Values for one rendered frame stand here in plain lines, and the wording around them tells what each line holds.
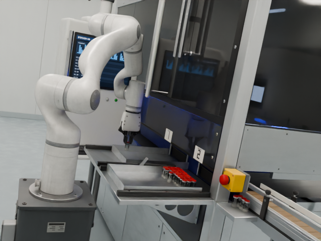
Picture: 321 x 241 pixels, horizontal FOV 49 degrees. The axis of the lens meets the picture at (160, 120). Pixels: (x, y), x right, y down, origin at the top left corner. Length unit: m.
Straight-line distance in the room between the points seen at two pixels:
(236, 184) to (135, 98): 0.72
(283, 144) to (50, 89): 0.97
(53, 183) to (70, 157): 0.11
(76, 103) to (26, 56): 5.52
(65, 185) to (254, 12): 0.93
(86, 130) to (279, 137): 1.20
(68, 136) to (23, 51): 5.49
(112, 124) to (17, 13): 4.65
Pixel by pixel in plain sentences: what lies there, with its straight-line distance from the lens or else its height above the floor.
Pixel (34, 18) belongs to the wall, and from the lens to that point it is 6.71.
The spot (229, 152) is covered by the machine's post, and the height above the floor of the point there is 1.09.
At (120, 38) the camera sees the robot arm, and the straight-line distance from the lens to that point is 1.42.
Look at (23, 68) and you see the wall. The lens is 6.71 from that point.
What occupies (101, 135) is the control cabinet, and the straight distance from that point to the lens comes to 2.28.
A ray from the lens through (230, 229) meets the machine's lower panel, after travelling 1.58.
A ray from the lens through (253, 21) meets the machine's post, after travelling 1.40.
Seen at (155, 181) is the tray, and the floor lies 0.88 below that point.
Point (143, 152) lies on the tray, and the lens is 1.99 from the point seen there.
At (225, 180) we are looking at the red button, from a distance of 1.36.
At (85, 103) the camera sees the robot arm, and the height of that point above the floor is 1.21.
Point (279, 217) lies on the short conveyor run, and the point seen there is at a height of 0.93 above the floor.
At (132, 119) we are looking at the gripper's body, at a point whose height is 1.08.
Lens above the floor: 1.38
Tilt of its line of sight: 9 degrees down
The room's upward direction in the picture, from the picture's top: 10 degrees clockwise
